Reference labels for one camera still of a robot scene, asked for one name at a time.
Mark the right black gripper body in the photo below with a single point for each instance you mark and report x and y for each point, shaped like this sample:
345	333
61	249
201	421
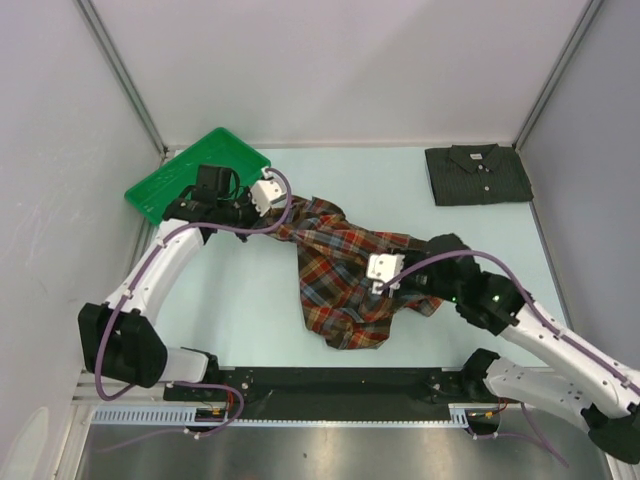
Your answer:
421	280

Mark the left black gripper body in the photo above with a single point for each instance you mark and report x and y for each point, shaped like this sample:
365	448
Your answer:
242	216

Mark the red plaid long sleeve shirt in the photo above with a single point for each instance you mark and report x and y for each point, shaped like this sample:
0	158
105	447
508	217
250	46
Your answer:
335	294

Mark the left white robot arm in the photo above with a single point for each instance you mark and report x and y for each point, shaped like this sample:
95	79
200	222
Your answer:
118	336

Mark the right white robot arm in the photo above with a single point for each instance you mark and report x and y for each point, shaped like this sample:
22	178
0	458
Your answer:
587	388

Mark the green plastic tray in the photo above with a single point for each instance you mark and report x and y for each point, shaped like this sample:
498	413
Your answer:
220	147

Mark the folded dark striped shirt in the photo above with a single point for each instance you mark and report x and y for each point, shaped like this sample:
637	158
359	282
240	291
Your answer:
470	175

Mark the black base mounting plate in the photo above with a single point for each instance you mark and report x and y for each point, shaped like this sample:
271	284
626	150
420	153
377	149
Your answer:
350	394

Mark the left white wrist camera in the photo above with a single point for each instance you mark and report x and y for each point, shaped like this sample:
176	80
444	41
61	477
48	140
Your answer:
267	191

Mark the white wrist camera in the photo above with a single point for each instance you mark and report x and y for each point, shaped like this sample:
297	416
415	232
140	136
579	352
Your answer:
267	191
381	268

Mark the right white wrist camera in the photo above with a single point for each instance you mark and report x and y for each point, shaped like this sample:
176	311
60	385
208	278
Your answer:
381	268

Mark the white slotted cable duct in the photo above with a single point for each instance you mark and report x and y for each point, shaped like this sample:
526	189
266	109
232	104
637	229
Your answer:
453	416

